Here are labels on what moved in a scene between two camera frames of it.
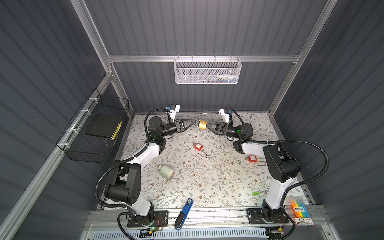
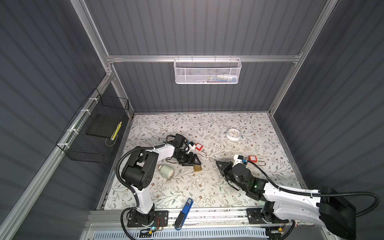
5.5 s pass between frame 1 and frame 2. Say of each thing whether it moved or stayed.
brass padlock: moved
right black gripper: moved
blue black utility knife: stayed
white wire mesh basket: stayed
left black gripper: moved
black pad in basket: stayed
